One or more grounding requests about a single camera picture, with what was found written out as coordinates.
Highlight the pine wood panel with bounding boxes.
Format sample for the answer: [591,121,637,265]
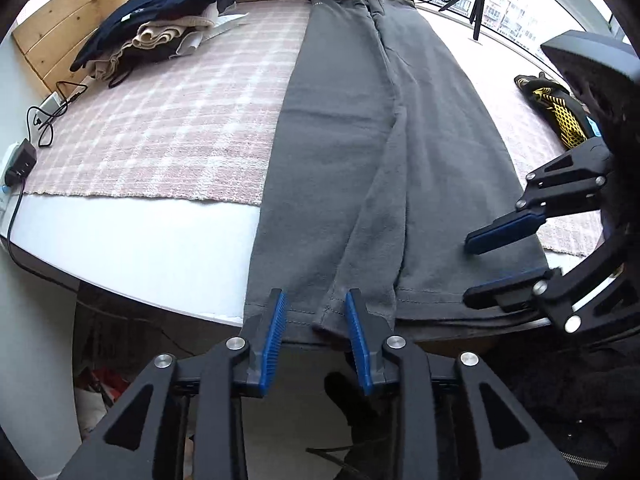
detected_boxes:
[12,0,147,96]

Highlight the white power strip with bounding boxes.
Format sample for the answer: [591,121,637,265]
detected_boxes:
[40,91,71,117]

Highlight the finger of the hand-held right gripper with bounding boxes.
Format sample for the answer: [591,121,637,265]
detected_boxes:
[464,139,615,257]
[462,232,640,347]

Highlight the person's black jacket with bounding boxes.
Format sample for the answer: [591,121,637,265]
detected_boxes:
[495,330,640,480]

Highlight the black cord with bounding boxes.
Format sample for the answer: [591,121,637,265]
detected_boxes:
[106,62,136,89]

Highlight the black charger cable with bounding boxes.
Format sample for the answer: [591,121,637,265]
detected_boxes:
[27,80,90,150]

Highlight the pink plaid mat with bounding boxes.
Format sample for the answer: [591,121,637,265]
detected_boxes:
[22,0,606,258]

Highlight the black charger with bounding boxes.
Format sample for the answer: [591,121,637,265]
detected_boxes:
[2,142,39,186]

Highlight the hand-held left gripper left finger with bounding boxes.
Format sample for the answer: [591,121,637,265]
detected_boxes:
[59,287,291,480]

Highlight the red and white bag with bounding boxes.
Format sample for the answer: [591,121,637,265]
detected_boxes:
[74,365,133,436]

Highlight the beige folded clothes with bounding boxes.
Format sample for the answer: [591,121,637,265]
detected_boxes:
[92,7,218,81]

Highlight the dark navy folded shirt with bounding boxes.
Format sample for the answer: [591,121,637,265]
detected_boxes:
[70,0,238,73]

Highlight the black tripod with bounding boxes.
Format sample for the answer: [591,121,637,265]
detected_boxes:
[439,0,490,41]

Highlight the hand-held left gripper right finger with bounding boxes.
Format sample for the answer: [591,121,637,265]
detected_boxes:
[345,287,576,480]

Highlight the black and yellow garment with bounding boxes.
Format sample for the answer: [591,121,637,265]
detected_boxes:
[515,74,603,151]

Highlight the grey shirt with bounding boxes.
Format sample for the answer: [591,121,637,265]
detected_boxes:
[244,0,551,347]

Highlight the white folded cloth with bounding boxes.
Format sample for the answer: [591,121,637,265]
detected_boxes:
[170,10,251,56]

